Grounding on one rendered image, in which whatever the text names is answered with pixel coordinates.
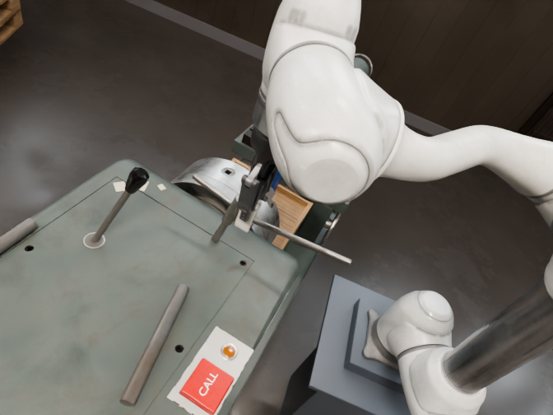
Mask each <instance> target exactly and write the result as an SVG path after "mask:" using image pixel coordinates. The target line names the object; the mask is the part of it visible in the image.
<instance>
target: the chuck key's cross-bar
mask: <svg viewBox="0 0 553 415"><path fill-rule="evenodd" d="M193 179H194V180H195V181H197V182H198V183H199V184H200V185H201V186H203V187H204V188H205V189H207V190H209V191H210V192H211V193H213V194H214V195H216V196H217V197H218V198H219V199H220V200H222V201H223V202H225V203H226V204H228V205H229V206H230V205H231V203H232V201H233V200H231V199H230V198H228V197H227V196H226V195H224V194H223V193H222V192H221V191H219V190H218V189H216V188H215V187H214V186H212V185H211V184H209V183H208V182H206V181H205V180H204V179H203V178H202V177H200V176H199V175H197V174H194V175H193ZM253 224H255V225H257V226H260V227H262V228H264V229H267V230H269V231H272V232H274V233H276V234H278V235H281V236H283V237H285V238H287V239H289V240H292V241H294V242H296V243H298V244H301V245H303V246H305V247H308V248H310V249H312V250H315V251H317V252H319V253H320V254H324V255H326V256H328V257H330V258H332V259H335V260H337V261H339V262H341V263H344V264H346V265H349V266H350V265H351V262H352V260H351V259H349V258H347V257H344V256H342V255H340V254H337V253H335V252H333V251H331V250H329V249H326V248H323V247H322V246H320V245H316V244H315V243H313V242H310V241H308V240H305V239H303V238H301V237H299V236H297V235H294V234H291V233H290V232H288V231H284V230H282V229H281V228H278V227H276V226H274V225H271V224H269V223H267V222H264V221H262V220H260V219H257V218H256V217H254V219H253Z"/></svg>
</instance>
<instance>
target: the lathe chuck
mask: <svg viewBox="0 0 553 415"><path fill-rule="evenodd" d="M225 168H230V169H232V170H233V171H234V172H235V174H234V175H233V176H226V175H223V174H222V173H221V171H222V170H223V169H225ZM194 174H197V175H203V176H206V177H209V178H212V179H214V180H217V181H219V182H221V183H222V184H224V185H225V186H227V187H229V188H230V189H232V190H233V191H234V192H236V193H237V194H238V195H239V193H240V189H241V179H242V176H243V175H244V174H249V171H248V170H246V169H245V168H244V167H243V166H240V165H238V164H236V163H234V162H233V161H228V160H226V159H222V158H216V157H208V158H203V159H201V160H198V161H196V162H194V163H193V164H192V165H191V166H190V167H189V168H187V169H186V170H185V171H184V172H182V173H181V174H180V175H178V176H177V177H179V176H181V175H194ZM177 177H176V178H177ZM260 201H262V200H260ZM262 202H263V203H262V206H261V207H260V210H259V212H258V216H257V219H260V220H262V221H264V222H267V223H269V224H271V225H274V226H276V227H278V228H279V227H280V218H279V212H278V210H277V206H276V203H275V201H274V202H272V206H271V207H269V206H268V204H267V202H264V201H262ZM262 229H263V234H264V240H267V241H268V242H270V243H272V242H273V241H274V240H275V239H276V237H277V234H276V233H274V232H272V231H269V230H267V229H264V228H262Z"/></svg>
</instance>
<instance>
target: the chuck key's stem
mask: <svg viewBox="0 0 553 415"><path fill-rule="evenodd" d="M238 200H239V195H237V196H235V198H234V200H233V201H232V203H231V205H230V206H229V207H228V209H227V210H226V212H225V214H224V216H223V217H222V218H221V220H222V223H221V224H220V226H219V227H218V229H216V232H215V233H214V235H213V236H212V238H211V239H212V240H214V241H215V242H217V241H218V240H219V239H220V238H221V237H222V235H223V233H224V232H225V229H226V228H227V226H228V225H231V224H232V222H233V221H234V219H235V218H236V217H237V215H238V211H239V209H238V208H237V202H238Z"/></svg>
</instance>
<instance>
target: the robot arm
mask: <svg viewBox="0 0 553 415"><path fill-rule="evenodd" d="M360 10H361V0H282V2H281V5H280V6H279V8H278V10H277V13H276V17H275V19H274V22H273V24H272V28H271V32H270V35H269V37H268V41H267V47H266V50H265V54H264V59H263V79H262V84H261V86H260V88H259V91H258V98H257V101H256V105H255V107H254V111H253V123H254V127H253V131H252V134H251V138H250V143H251V146H252V148H253V149H254V151H255V153H256V154H255V155H254V156H253V159H252V161H251V163H252V166H251V169H250V172H249V174H244V175H243V176H242V179H241V189H240V193H239V200H238V202H237V208H238V209H239V213H238V216H237V218H236V221H235V226H237V227H238V228H239V229H241V230H243V231H245V232H246V233H248V232H249V229H250V227H251V226H253V225H254V224H253V219H254V217H257V216H258V212H259V210H260V207H261V206H262V203H263V202H262V201H264V202H266V201H267V200H268V197H266V196H265V195H266V193H267V192H269V191H270V188H271V186H272V183H273V181H274V179H275V177H276V175H277V172H278V171H279V173H280V175H281V177H282V178H283V180H284V181H285V182H286V184H287V185H288V186H289V187H290V188H291V189H292V190H293V191H294V192H295V193H296V194H297V195H299V196H300V197H301V198H303V199H305V200H307V201H309V202H311V203H316V204H320V205H338V204H342V203H347V202H350V201H351V200H353V199H355V198H357V197H359V196H360V195H361V194H362V193H363V192H364V191H366V190H367V188H368V187H369V186H370V185H371V184H372V183H373V182H374V180H376V179H377V178H378V177H385V178H389V179H395V180H403V181H410V182H428V181H433V180H440V179H442V178H445V177H448V176H450V175H454V174H456V173H458V172H461V171H463V170H466V169H469V168H472V167H473V166H478V165H480V166H484V167H486V168H487V169H489V170H491V171H492V172H494V173H495V174H497V175H498V176H499V177H500V178H501V179H502V180H504V181H505V182H506V183H507V184H509V185H510V186H511V187H512V188H513V189H515V190H516V191H517V192H519V193H520V194H522V195H523V196H525V197H526V198H528V199H530V200H531V201H533V202H534V203H535V208H536V209H537V211H538V212H539V213H540V214H541V216H542V217H543V219H544V220H545V221H546V223H547V225H548V226H549V227H550V229H551V231H552V232H553V142H550V141H546V140H541V139H537V138H531V137H529V136H525V135H522V134H519V133H514V132H511V131H509V130H505V129H502V128H497V127H492V126H486V125H474V126H469V127H465V128H460V129H457V130H454V131H451V132H448V133H443V134H440V135H437V136H433V137H425V136H422V135H420V134H418V133H415V132H413V131H412V130H410V129H409V128H408V127H407V126H406V125H405V124H404V112H403V109H402V106H401V105H400V103H399V102H398V101H396V100H394V99H393V98H392V97H391V96H390V95H388V94H387V93H386V92H385V91H384V90H383V89H381V88H380V87H379V86H378V85H377V84H376V83H374V82H373V81H372V80H371V79H370V78H369V77H368V76H367V75H366V74H365V73H364V72H363V71H362V70H361V69H359V68H354V57H355V52H356V47H355V45H354V43H355V40H356V36H357V34H358V31H359V26H360ZM260 200H262V201H260ZM367 315H368V325H367V332H366V338H365V347H364V348H363V350H362V356H363V357H364V358H365V359H368V360H374V361H377V362H379V363H381V364H383V365H385V366H388V367H390V368H393V369H394V370H396V371H399V372H400V376H401V381H402V387H403V391H404V394H405V397H406V401H407V405H408V407H409V410H410V413H411V415H476V414H477V413H478V410H479V408H480V406H481V404H482V403H483V402H484V400H485V397H486V386H488V385H491V384H492V383H494V382H496V381H497V380H499V379H501V378H502V377H504V376H506V375H507V374H509V373H511V372H513V371H515V370H517V369H518V368H519V367H521V366H523V365H525V364H527V363H528V362H530V361H532V360H533V359H535V358H538V357H540V356H542V355H543V354H545V353H547V352H549V351H550V350H552V349H553V254H552V256H551V260H550V262H549V263H548V264H547V266H546V270H545V274H544V278H543V279H542V280H541V281H540V282H538V283H537V284H536V285H535V286H533V287H532V288H530V289H529V290H528V291H526V292H525V293H524V294H523V295H521V296H520V297H519V298H518V299H517V300H516V301H514V302H513V303H512V304H510V305H509V306H507V307H506V308H505V309H504V310H502V311H501V312H500V313H498V314H497V315H496V316H495V317H494V318H493V319H491V320H490V321H489V322H487V323H486V324H484V325H483V326H482V327H481V328H479V329H478V330H477V331H476V332H475V333H473V334H472V335H471V336H470V337H468V338H467V339H465V340H464V341H463V342H462V343H460V344H459V345H458V346H456V347H455V348H452V332H451V331H452V329H453V311H452V308H451V307H450V305H449V303H448V302H447V301H446V300H445V299H444V298H443V297H442V296H441V295H440V294H438V293H437V292H434V291H413V292H410V293H407V294H406V295H404V296H402V297H400V298H399V299H398V300H397V301H395V302H394V303H393V304H392V305H391V306H390V307H389V308H388V309H387V310H386V311H385V312H384V313H383V315H382V314H380V313H379V312H378V311H376V310H374V309H370V310H369V311H368V312H367Z"/></svg>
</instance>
